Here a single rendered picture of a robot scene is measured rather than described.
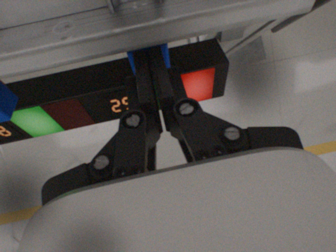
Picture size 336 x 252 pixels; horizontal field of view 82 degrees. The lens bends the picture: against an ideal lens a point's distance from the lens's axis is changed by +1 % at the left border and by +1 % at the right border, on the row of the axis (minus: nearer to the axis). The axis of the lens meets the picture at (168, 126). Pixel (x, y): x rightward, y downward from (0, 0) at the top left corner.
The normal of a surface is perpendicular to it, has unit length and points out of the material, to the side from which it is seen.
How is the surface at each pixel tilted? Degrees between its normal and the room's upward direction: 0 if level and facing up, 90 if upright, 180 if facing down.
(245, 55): 0
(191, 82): 48
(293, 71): 0
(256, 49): 0
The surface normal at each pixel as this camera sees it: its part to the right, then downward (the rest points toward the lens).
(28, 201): 0.04, 0.14
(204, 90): 0.18, 0.81
